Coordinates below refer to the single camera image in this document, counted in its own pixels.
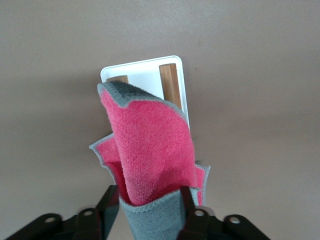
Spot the white rack base tray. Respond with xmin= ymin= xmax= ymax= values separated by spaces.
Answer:
xmin=100 ymin=55 xmax=191 ymax=131

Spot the pink and grey cloth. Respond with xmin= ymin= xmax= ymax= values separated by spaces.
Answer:
xmin=88 ymin=81 xmax=211 ymax=240

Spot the wooden chopsticks pair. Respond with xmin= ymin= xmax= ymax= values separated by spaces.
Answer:
xmin=105 ymin=74 xmax=130 ymax=84
xmin=158 ymin=63 xmax=183 ymax=110

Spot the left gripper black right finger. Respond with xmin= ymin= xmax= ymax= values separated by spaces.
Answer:
xmin=176 ymin=185 xmax=272 ymax=240

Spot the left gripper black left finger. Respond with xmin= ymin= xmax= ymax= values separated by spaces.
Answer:
xmin=4 ymin=184 xmax=120 ymax=240

